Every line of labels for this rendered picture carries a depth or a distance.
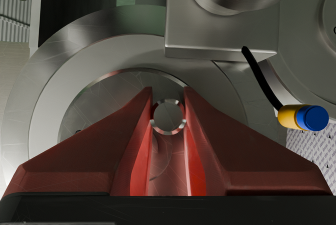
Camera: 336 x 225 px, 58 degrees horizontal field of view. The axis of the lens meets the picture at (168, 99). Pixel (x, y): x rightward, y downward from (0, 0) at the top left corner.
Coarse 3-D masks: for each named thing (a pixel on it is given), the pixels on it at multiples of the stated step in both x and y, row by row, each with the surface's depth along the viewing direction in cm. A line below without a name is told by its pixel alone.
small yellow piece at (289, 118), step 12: (252, 60) 13; (264, 84) 12; (276, 108) 12; (288, 108) 11; (300, 108) 10; (312, 108) 10; (288, 120) 11; (300, 120) 10; (312, 120) 10; (324, 120) 10
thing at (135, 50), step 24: (96, 48) 16; (120, 48) 16; (144, 48) 16; (72, 72) 16; (96, 72) 16; (168, 72) 16; (192, 72) 16; (216, 72) 16; (48, 96) 16; (72, 96) 16; (216, 96) 16; (48, 120) 16; (240, 120) 16; (48, 144) 16
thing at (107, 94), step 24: (120, 72) 14; (144, 72) 14; (96, 96) 14; (120, 96) 14; (168, 96) 14; (72, 120) 14; (96, 120) 14; (168, 144) 14; (168, 168) 14; (168, 192) 14
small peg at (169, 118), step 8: (160, 104) 11; (168, 104) 11; (176, 104) 11; (152, 112) 11; (160, 112) 11; (168, 112) 11; (176, 112) 11; (184, 112) 11; (152, 120) 11; (160, 120) 11; (168, 120) 11; (176, 120) 11; (184, 120) 11; (160, 128) 11; (168, 128) 11; (176, 128) 11
